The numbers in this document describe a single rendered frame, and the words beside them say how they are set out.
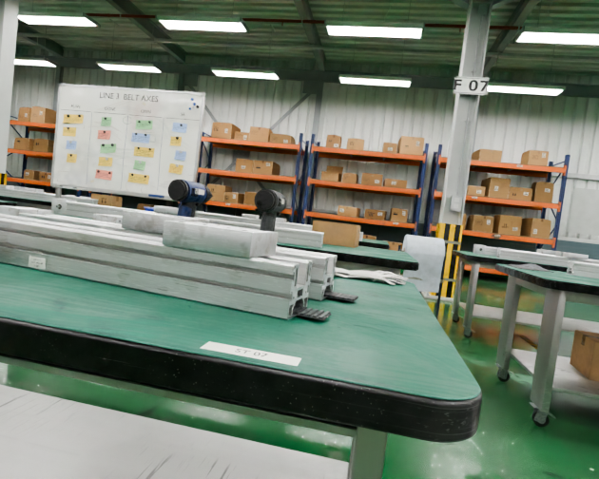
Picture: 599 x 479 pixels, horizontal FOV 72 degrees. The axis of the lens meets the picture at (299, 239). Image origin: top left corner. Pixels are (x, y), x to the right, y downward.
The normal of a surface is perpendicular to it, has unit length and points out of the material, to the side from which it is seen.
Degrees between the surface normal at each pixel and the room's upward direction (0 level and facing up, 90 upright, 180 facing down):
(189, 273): 90
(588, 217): 90
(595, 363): 90
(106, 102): 90
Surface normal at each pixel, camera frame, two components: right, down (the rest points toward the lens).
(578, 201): -0.18, 0.03
